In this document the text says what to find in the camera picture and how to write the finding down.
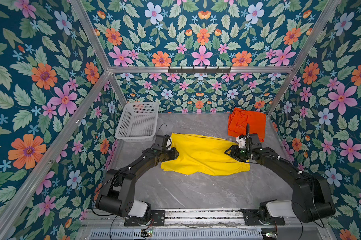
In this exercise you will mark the aluminium frame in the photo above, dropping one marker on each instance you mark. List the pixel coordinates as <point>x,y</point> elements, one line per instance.
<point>60,105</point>

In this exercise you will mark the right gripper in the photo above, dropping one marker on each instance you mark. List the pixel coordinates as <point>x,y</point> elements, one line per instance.
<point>234,152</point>

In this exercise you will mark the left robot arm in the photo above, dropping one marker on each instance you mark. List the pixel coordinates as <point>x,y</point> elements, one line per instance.
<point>117,192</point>

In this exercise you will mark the black hook rail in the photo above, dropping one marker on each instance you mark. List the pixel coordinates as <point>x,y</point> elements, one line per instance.
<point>199,70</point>

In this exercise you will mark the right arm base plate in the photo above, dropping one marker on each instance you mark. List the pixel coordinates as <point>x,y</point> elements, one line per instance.
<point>255,217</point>

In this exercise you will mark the white plastic basket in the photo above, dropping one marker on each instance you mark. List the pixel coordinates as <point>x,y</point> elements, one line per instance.
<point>138,122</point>

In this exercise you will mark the aluminium mounting rail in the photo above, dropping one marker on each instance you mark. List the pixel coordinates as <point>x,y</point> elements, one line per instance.
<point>167,217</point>

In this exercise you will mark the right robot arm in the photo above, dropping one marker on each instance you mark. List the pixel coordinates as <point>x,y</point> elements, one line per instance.
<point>311,195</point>

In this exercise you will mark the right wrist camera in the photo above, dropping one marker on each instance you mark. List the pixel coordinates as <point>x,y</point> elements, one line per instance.
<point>249,142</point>

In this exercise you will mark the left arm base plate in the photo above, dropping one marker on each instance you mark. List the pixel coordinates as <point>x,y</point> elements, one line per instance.
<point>151,218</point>

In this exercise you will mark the orange shorts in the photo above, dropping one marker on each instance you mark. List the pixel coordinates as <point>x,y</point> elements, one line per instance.
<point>239,119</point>

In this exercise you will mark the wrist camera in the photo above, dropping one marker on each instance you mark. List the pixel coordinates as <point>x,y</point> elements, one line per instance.
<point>162,142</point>
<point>249,142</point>

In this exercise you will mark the white vented cable duct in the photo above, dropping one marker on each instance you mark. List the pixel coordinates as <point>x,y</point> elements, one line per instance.
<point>176,234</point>

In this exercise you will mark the yellow shorts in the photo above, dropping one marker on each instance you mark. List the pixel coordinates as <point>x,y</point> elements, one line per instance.
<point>202,154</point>

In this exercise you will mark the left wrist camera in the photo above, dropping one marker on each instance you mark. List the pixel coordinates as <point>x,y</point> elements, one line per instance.
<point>162,142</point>

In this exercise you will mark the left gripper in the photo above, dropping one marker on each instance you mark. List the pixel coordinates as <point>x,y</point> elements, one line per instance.
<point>174,154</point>

